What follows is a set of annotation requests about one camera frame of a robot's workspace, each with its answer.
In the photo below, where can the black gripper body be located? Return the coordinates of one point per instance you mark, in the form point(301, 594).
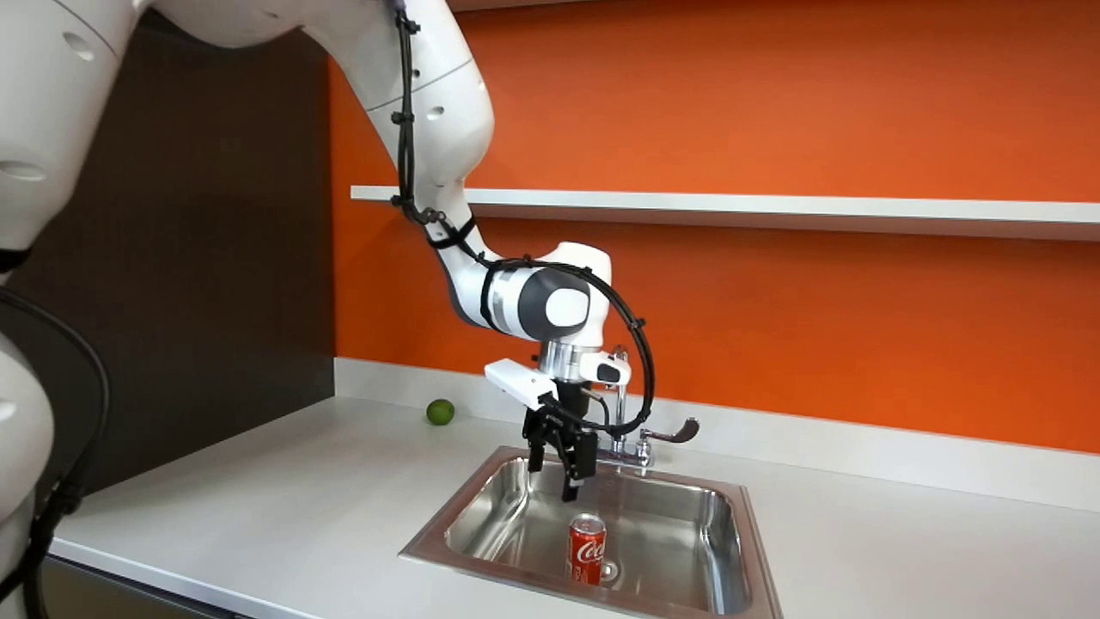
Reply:
point(558, 413)

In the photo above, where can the red soda can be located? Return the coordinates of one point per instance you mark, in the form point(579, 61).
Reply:
point(589, 547)

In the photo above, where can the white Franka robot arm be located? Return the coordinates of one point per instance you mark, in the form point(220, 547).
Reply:
point(433, 113)

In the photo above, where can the stainless steel sink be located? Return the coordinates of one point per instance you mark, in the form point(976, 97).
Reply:
point(674, 539)

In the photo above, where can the green lime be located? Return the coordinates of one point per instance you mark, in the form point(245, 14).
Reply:
point(442, 409)

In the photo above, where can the white backsplash strip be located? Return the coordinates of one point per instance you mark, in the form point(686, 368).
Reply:
point(870, 453)

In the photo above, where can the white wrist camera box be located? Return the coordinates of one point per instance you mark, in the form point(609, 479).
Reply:
point(518, 381)

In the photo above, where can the white wall shelf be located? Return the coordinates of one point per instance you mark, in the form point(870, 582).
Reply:
point(803, 211)

